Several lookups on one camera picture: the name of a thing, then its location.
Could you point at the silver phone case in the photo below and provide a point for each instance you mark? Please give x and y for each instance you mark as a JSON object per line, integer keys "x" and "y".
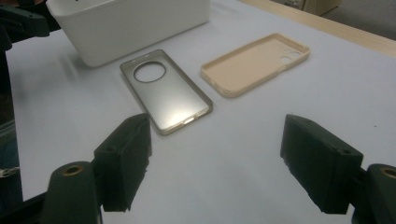
{"x": 174, "y": 99}

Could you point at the beige phone case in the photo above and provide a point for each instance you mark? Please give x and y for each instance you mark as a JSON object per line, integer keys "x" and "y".
{"x": 249, "y": 65}

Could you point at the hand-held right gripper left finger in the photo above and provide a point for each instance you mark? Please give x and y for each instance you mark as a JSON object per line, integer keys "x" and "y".
{"x": 124, "y": 161}

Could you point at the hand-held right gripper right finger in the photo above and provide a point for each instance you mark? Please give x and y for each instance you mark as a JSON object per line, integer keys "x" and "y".
{"x": 320, "y": 165}

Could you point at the white table mat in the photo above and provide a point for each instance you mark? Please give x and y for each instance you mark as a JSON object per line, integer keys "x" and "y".
{"x": 218, "y": 161}

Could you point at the white plastic bin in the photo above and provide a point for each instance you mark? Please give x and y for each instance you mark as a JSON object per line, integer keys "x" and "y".
{"x": 130, "y": 28}

